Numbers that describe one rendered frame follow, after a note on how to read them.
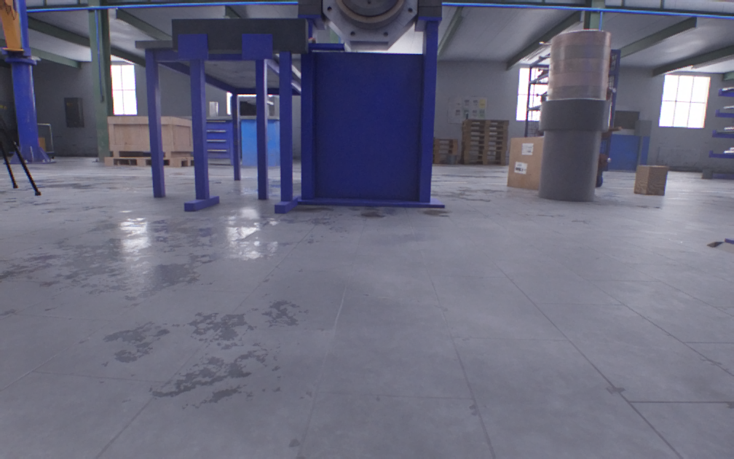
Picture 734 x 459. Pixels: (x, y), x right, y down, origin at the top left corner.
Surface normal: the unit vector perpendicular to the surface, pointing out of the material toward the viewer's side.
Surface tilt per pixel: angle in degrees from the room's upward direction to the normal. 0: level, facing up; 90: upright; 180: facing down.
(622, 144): 90
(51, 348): 0
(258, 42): 90
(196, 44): 90
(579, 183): 90
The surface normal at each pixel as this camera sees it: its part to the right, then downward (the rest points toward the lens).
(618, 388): 0.02, -0.98
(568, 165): -0.44, 0.16
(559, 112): -0.75, 0.11
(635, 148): -0.04, 0.19
